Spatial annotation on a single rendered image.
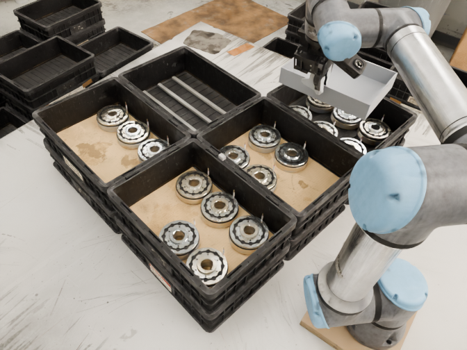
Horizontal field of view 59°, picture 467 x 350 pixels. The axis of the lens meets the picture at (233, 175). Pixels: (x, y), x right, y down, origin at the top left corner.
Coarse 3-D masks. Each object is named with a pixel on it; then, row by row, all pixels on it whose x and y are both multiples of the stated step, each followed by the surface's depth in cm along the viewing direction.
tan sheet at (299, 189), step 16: (240, 144) 131; (256, 160) 127; (272, 160) 127; (288, 176) 123; (304, 176) 123; (320, 176) 124; (336, 176) 124; (288, 192) 119; (304, 192) 119; (320, 192) 119
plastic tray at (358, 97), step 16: (288, 64) 118; (368, 64) 120; (288, 80) 116; (336, 80) 121; (352, 80) 121; (368, 80) 122; (384, 80) 120; (320, 96) 113; (336, 96) 110; (352, 96) 116; (368, 96) 116; (384, 96) 117; (352, 112) 110; (368, 112) 108
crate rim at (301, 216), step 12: (240, 108) 128; (228, 120) 124; (300, 120) 125; (204, 132) 120; (204, 144) 116; (336, 144) 119; (360, 156) 116; (240, 168) 111; (252, 180) 108; (348, 180) 112; (324, 192) 106; (288, 204) 103; (312, 204) 104; (300, 216) 101
